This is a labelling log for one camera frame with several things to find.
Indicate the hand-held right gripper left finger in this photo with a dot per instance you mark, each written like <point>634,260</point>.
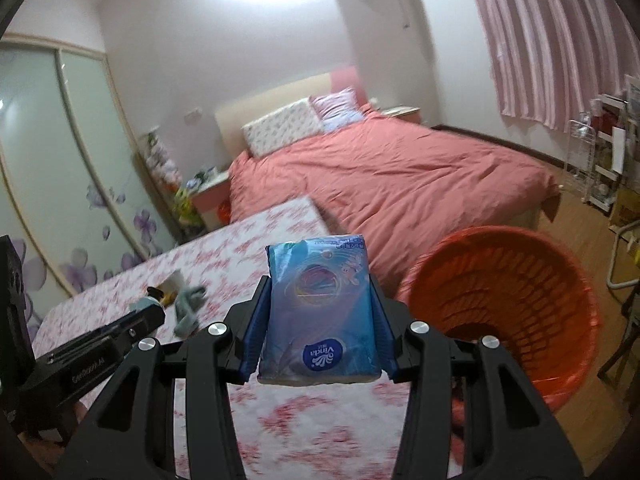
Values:
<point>255,330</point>

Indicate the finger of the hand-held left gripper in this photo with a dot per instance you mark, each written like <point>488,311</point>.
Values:
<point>142,324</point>

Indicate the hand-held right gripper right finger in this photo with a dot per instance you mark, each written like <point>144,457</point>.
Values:
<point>382,330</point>

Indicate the blue tissue packet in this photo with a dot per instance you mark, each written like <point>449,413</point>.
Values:
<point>320,300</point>

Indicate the orange plastic basket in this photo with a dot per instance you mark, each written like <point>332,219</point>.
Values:
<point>500,270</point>

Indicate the light blue yellow sock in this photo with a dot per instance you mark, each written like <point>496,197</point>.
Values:
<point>142,305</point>

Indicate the grey green sock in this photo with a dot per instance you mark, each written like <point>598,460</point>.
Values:
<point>187,310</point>

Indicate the pink floral bed sheet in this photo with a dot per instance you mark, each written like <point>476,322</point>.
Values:
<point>240,240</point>

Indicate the pink nightstand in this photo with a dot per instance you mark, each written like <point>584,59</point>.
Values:
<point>212,197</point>

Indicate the salmon pink duvet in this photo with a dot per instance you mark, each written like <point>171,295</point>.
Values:
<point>400,170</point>

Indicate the floral sliding-door wardrobe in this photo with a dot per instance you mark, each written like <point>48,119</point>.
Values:
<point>65,160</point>

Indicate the white floral pillow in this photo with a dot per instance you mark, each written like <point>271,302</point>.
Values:
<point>280,127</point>

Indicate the beige nightstand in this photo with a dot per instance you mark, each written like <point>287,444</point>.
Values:
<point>402,111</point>

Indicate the pink striped pillow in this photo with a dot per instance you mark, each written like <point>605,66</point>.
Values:
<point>337,107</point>

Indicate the beige pink headboard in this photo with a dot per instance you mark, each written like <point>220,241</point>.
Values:
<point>270,97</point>

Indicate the yellow cardboard box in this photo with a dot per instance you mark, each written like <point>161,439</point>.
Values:
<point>627,205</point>

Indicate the white standing air conditioner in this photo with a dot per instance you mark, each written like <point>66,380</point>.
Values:
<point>380,35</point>

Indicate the pink curtain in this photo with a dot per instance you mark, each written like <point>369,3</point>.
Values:
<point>540,35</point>

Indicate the white metal frame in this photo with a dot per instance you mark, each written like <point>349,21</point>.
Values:
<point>614,260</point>

